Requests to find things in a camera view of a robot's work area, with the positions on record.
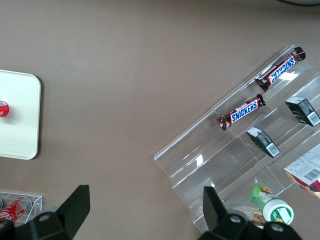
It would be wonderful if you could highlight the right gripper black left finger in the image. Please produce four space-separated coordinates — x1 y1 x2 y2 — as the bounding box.
0 184 91 240

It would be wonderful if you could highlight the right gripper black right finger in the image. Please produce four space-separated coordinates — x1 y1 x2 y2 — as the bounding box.
196 185 304 240

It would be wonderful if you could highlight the deep wicker basket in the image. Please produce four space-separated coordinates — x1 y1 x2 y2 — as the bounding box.
247 207 267 230

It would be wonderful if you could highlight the beige plastic tray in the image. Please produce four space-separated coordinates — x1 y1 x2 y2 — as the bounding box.
0 69 42 161

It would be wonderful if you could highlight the red can on tray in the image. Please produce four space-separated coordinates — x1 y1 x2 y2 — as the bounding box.
0 99 11 118

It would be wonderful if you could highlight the clear acrylic bottle rack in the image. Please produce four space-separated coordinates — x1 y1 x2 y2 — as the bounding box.
0 191 43 226

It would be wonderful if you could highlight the clear acrylic stepped display stand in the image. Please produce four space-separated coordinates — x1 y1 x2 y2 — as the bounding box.
152 44 320 232

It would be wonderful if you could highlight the red soda can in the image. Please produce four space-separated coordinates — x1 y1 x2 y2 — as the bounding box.
0 196 34 224

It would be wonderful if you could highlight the green lidded snack can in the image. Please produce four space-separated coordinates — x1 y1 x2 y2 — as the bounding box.
249 184 295 225

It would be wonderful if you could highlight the small black carton box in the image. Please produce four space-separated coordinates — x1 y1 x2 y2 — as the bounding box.
246 126 281 159
284 96 320 128

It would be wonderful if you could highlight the red white printed carton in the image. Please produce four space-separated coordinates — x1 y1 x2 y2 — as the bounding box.
283 147 320 200

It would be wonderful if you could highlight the Snickers chocolate bar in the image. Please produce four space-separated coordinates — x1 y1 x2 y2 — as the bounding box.
216 93 267 132
254 46 307 93

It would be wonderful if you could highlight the brown table cover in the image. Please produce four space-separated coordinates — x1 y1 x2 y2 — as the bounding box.
0 0 320 240

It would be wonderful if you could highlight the black cable at table edge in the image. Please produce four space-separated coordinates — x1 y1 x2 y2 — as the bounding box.
274 0 320 7

